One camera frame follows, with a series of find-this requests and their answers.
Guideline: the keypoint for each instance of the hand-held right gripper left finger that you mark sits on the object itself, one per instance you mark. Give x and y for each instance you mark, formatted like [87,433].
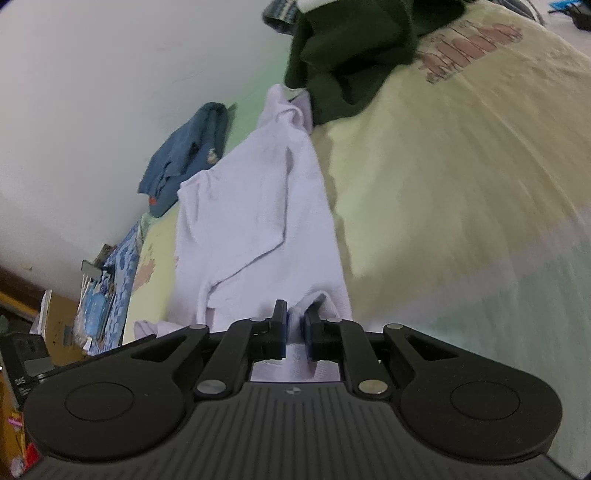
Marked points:
[285,332]

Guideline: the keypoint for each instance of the blue patterned towel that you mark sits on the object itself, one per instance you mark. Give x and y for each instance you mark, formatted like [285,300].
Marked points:
[122,267]

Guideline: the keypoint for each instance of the blue plastic packets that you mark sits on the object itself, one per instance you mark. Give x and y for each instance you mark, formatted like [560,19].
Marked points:
[96,314]

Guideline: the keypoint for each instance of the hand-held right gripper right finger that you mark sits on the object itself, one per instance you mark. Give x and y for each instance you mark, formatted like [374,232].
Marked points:
[314,341]

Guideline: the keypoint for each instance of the black power adapter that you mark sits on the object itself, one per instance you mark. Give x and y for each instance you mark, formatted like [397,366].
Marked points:
[581,16]

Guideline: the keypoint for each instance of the grey striped knit garment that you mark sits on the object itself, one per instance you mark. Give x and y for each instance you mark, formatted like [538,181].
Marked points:
[281,14]

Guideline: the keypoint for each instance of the pastel cartoon printed bedsheet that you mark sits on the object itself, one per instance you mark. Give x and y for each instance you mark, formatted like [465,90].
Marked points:
[461,184]

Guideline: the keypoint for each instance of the dark green striped sweater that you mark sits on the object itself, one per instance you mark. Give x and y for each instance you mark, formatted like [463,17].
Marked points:
[360,50]

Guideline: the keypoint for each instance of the white shirt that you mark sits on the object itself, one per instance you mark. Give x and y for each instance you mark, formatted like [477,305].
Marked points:
[258,207]

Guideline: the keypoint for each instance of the blue plastic packaging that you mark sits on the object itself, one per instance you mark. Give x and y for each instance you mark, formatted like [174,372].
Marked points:
[561,4]

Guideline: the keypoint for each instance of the folded blue sweater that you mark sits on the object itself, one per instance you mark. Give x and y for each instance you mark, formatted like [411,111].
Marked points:
[184,152]

